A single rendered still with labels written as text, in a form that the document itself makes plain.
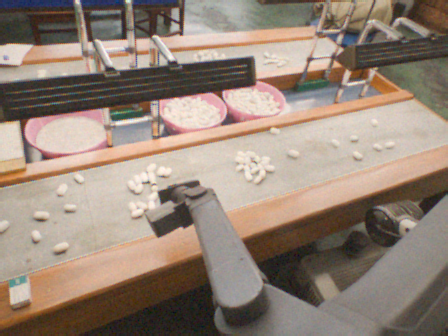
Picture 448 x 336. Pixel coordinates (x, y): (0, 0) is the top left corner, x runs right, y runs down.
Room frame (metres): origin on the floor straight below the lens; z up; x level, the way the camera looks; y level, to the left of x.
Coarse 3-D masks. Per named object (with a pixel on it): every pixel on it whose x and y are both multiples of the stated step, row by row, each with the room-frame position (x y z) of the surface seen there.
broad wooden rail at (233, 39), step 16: (240, 32) 1.89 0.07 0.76; (256, 32) 1.94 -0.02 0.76; (272, 32) 1.98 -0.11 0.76; (288, 32) 2.02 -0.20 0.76; (304, 32) 2.07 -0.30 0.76; (32, 48) 1.31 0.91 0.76; (48, 48) 1.33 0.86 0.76; (64, 48) 1.36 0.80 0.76; (80, 48) 1.39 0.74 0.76; (144, 48) 1.50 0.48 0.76; (176, 48) 1.57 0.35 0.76; (192, 48) 1.62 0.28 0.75; (208, 48) 1.67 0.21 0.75; (0, 64) 1.16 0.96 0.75; (32, 64) 1.22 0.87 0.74
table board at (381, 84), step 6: (366, 72) 1.80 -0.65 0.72; (366, 78) 1.79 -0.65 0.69; (378, 78) 1.73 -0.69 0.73; (384, 78) 1.72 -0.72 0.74; (372, 84) 1.74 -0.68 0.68; (378, 84) 1.72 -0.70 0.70; (384, 84) 1.69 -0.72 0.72; (390, 84) 1.67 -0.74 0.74; (378, 90) 1.70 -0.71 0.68; (384, 90) 1.68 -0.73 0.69; (390, 90) 1.65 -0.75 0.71; (396, 90) 1.63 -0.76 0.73; (402, 90) 1.62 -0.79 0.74; (426, 108) 1.48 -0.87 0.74; (444, 120) 1.41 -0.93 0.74
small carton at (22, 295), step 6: (24, 276) 0.32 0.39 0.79; (12, 282) 0.31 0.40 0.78; (18, 282) 0.31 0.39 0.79; (24, 282) 0.31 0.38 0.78; (12, 288) 0.29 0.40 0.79; (18, 288) 0.30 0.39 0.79; (24, 288) 0.30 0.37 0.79; (12, 294) 0.28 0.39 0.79; (18, 294) 0.28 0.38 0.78; (24, 294) 0.29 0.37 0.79; (30, 294) 0.29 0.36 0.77; (12, 300) 0.27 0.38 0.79; (18, 300) 0.27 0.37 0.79; (24, 300) 0.27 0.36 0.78; (30, 300) 0.28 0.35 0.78; (12, 306) 0.26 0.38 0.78; (18, 306) 0.26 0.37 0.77
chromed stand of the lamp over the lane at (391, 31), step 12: (372, 24) 1.33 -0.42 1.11; (384, 24) 1.30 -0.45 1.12; (396, 24) 1.42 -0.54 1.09; (408, 24) 1.38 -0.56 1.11; (360, 36) 1.35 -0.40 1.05; (396, 36) 1.23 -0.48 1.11; (348, 72) 1.34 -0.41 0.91; (372, 72) 1.43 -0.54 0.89; (348, 84) 1.37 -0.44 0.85; (360, 84) 1.40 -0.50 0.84; (336, 96) 1.35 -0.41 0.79; (360, 96) 1.43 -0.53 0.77
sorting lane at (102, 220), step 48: (240, 144) 0.97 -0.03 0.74; (288, 144) 1.02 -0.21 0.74; (384, 144) 1.13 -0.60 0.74; (432, 144) 1.20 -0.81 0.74; (0, 192) 0.56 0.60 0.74; (48, 192) 0.59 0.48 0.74; (96, 192) 0.62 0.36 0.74; (144, 192) 0.66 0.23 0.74; (240, 192) 0.73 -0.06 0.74; (288, 192) 0.77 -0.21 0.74; (0, 240) 0.42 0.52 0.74; (48, 240) 0.44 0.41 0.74; (96, 240) 0.47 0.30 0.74
